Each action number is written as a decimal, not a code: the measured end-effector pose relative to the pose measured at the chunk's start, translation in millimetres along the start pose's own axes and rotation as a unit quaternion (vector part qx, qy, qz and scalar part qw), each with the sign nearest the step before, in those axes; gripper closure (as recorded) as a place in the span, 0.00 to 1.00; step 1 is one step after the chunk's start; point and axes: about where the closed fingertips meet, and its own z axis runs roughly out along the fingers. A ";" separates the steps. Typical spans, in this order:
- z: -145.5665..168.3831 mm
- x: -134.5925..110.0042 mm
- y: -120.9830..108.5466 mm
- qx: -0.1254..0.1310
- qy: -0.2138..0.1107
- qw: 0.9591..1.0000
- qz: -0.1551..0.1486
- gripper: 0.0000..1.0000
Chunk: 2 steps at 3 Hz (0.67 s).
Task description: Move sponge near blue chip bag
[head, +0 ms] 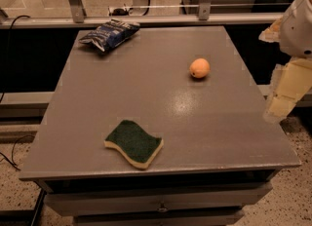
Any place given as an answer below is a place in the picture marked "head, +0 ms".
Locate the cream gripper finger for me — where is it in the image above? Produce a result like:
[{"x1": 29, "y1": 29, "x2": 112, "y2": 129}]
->
[
  {"x1": 258, "y1": 19, "x2": 282, "y2": 43},
  {"x1": 263, "y1": 57, "x2": 312, "y2": 122}
]

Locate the green and yellow sponge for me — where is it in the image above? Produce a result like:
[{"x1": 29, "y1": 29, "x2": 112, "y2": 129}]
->
[{"x1": 104, "y1": 120, "x2": 164, "y2": 170}]

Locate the blue chip bag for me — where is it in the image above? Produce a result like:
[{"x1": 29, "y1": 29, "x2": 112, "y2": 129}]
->
[{"x1": 79, "y1": 19, "x2": 140, "y2": 53}]

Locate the grey drawer cabinet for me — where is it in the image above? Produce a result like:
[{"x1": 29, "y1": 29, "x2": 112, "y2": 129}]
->
[{"x1": 20, "y1": 26, "x2": 299, "y2": 226}]

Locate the metal drawer knob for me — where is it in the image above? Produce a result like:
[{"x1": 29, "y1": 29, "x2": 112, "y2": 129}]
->
[{"x1": 157, "y1": 203, "x2": 169, "y2": 213}]

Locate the metal frame rail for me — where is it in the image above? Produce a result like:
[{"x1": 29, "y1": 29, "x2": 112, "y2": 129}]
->
[{"x1": 0, "y1": 0, "x2": 288, "y2": 29}]

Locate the black cable on floor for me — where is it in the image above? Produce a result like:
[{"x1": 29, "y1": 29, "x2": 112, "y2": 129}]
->
[{"x1": 0, "y1": 15, "x2": 36, "y2": 171}]

